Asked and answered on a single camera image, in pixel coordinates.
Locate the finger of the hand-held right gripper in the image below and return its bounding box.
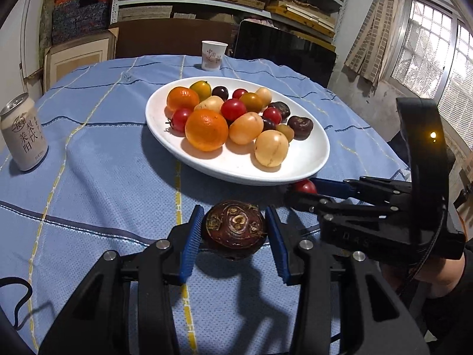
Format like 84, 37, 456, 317
284, 191, 396, 222
310, 177, 412, 204

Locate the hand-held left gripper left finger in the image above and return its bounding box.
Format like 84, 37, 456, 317
39, 204, 205, 355

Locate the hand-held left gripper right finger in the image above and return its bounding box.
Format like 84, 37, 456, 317
265, 204, 430, 355

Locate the striped yellow pepino melon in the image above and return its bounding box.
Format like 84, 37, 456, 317
194, 96, 225, 113
254, 130, 289, 167

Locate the small yellow cherry tomato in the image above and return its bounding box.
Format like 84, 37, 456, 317
276, 124, 295, 143

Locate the white oval plate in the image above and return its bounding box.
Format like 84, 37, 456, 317
145, 77, 331, 186

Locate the golden yellow plum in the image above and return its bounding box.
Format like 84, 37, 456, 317
229, 112, 264, 145

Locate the dark purple mangosteen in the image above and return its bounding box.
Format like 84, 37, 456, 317
268, 101, 291, 123

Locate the orange cherry tomato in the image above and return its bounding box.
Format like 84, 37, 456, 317
189, 80, 212, 102
239, 92, 264, 113

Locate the pale yellow apple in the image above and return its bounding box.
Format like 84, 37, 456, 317
255, 87, 273, 107

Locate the orange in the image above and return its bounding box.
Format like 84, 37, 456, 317
166, 86, 200, 113
185, 110, 229, 152

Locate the person's right forearm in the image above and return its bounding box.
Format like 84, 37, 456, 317
382, 246, 473, 344

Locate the blue striped tablecloth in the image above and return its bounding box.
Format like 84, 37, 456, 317
0, 55, 411, 355

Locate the black flat screen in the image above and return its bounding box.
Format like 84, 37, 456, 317
234, 20, 338, 89

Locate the lattice window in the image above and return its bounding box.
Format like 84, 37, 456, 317
384, 0, 473, 149

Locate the beige patterned curtain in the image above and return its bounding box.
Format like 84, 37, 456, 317
344, 0, 403, 84

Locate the white paper cup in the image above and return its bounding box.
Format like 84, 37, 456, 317
201, 40, 229, 72

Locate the stack of yellow flat boxes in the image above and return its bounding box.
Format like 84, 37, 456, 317
266, 0, 337, 38

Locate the white drink can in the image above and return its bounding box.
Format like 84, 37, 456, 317
0, 93, 49, 172

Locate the brown wooden board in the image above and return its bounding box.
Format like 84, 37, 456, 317
109, 18, 241, 59

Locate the stack of blue brocade boxes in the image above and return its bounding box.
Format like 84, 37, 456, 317
52, 0, 111, 45

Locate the grey metal shelf rack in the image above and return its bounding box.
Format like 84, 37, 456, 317
111, 0, 351, 45

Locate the white leaning board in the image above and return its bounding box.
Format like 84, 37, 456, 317
18, 0, 48, 82

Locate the mottled grey slab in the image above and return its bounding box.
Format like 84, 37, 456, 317
39, 0, 56, 49

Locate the light wooden picture frame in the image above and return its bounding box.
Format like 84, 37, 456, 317
43, 30, 119, 95

